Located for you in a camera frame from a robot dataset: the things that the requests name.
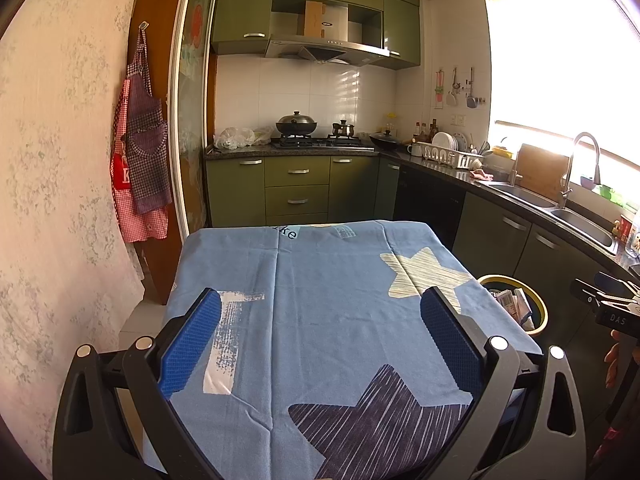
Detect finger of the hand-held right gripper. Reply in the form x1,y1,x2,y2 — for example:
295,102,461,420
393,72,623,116
571,278,613,310
595,270,640,295

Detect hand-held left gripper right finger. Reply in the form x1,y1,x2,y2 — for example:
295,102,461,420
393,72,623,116
420,286,587,480

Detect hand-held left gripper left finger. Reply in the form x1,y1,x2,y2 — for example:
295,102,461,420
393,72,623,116
52,287,223,480

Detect yellow rimmed blue waste bin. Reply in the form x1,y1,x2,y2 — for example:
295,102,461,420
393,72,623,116
476,274,549,337

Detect purple cardboard box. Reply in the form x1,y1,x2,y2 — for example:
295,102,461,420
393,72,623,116
514,287,537,328

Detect red and white carton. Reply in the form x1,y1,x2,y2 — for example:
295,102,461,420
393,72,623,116
492,289,521,318

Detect person's right hand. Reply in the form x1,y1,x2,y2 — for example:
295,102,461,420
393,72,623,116
604,342,626,389

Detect red yellow packets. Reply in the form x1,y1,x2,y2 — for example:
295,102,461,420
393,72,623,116
612,212,636,246

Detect steel double sink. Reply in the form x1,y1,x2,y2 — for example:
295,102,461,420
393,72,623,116
487,182,621,257

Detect tall steel faucet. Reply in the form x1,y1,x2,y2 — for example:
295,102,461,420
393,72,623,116
557,132,602,210

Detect red checked apron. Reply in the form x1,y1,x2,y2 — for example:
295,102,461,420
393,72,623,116
110,95,170,243

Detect blue star tablecloth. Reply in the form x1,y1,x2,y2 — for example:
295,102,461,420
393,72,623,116
142,220,543,480

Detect wooden cutting board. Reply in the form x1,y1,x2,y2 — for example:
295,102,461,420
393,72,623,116
515,143,571,201

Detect black kitchen countertop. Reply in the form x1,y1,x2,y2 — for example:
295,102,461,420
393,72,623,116
204,142,640,281

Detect white dish rack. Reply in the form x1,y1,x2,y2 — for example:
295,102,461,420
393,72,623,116
416,141,485,170

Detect purple checked apron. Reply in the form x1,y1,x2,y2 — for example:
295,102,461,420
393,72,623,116
124,30,171,215

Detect green base cabinets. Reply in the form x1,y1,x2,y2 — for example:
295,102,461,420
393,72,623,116
205,155,640,361

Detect clear plastic bag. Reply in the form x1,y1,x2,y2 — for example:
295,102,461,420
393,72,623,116
214,126,273,151

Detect condiment bottles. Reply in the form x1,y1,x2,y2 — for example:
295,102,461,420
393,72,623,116
412,119,441,143

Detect black pan with lid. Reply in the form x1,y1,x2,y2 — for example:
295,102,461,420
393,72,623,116
369,130,403,151

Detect window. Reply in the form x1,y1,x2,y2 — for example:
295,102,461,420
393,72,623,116
484,0,640,201

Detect gas stove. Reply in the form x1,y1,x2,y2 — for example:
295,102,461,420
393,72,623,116
271,136,376,152

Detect black wok with lid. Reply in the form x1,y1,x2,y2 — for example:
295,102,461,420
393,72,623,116
276,111,318,138

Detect sliding glass door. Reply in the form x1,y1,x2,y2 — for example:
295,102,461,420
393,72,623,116
167,0,221,241

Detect steel range hood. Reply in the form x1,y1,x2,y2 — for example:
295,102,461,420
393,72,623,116
265,2,391,66

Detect green wall cabinets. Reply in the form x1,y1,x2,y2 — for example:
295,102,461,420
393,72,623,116
210,0,421,71

